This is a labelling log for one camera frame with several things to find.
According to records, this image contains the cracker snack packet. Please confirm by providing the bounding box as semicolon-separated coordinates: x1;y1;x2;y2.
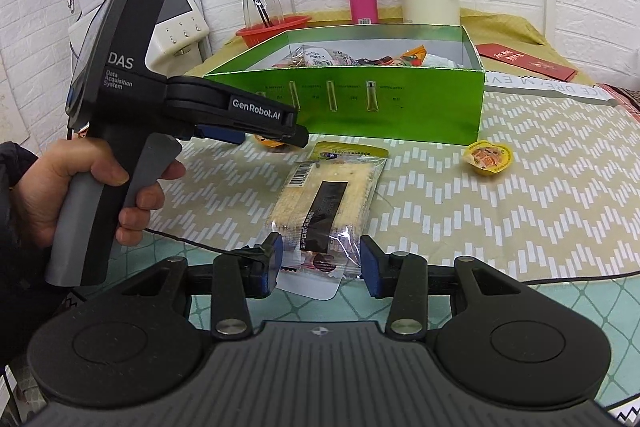
267;141;388;301

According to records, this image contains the person's left hand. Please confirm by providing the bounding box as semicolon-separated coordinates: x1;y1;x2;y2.
11;138;165;248

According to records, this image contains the red plastic basket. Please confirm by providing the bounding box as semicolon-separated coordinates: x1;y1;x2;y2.
235;14;311;48

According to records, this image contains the white water dispenser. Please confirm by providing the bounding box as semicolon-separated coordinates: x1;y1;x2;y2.
68;0;212;77

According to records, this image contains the yellow jelly cup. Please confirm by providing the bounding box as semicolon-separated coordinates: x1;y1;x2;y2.
462;140;513;176

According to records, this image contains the green cardboard box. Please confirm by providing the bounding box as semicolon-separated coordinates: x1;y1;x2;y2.
205;24;485;145

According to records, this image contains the red envelope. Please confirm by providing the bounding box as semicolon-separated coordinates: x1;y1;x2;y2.
477;43;577;82

